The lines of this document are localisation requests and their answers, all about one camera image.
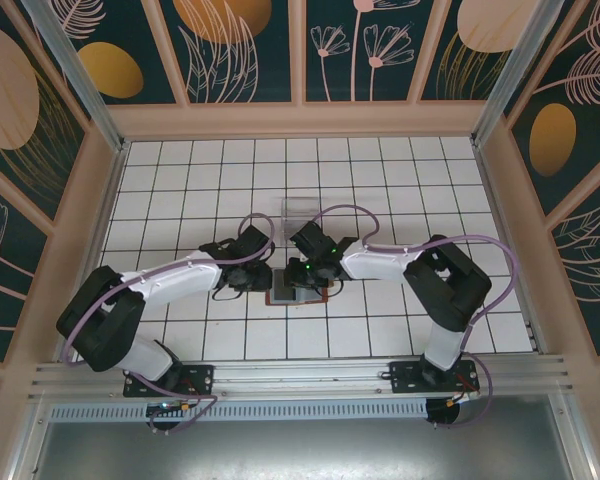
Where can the aluminium frame post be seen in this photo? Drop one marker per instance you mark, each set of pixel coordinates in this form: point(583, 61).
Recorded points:
point(577, 440)
point(80, 75)
point(513, 75)
point(27, 445)

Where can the wall panel single flower outline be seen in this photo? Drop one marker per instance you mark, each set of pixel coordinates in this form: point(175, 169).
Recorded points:
point(5, 280)

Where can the wall panel with pale circle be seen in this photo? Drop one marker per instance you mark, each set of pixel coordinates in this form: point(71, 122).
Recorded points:
point(480, 25)

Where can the aluminium front rail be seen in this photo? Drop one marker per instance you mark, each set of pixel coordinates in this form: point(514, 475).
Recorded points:
point(300, 372)

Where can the pale grey credit card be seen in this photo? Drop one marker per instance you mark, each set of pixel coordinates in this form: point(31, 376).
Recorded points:
point(302, 211)

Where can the clear acrylic card stand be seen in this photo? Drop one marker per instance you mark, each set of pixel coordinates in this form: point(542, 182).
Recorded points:
point(300, 202)

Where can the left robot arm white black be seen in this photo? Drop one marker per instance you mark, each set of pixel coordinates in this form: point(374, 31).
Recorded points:
point(180, 280)

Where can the brown leather card holder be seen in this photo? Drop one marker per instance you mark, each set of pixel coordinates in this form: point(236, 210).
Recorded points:
point(312, 297)

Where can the wall panel golden oval fern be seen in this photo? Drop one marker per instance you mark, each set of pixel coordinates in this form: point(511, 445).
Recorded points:
point(555, 140)

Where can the black credit card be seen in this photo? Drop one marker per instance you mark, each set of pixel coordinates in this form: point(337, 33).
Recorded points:
point(282, 292)

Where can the wall panel with golden oval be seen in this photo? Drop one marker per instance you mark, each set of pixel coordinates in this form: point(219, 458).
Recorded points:
point(110, 70)

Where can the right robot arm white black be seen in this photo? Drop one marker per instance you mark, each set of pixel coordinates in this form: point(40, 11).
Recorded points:
point(380, 260)

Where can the wall panel with leaf outlines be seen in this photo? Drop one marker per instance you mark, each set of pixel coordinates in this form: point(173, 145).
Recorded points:
point(590, 260)

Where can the wall panel with pink flowers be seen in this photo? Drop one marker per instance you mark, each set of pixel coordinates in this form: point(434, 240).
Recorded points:
point(340, 85)

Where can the wall panel orange circle leaves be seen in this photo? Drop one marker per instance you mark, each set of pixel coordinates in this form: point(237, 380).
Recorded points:
point(220, 60)

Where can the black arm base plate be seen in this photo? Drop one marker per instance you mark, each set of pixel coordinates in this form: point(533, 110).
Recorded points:
point(200, 380)
point(405, 377)

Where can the wall panel large pink circle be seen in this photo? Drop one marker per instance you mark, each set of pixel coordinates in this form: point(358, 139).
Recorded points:
point(10, 100)

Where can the grey metal sheet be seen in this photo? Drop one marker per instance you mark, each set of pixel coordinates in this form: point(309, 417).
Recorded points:
point(300, 450)

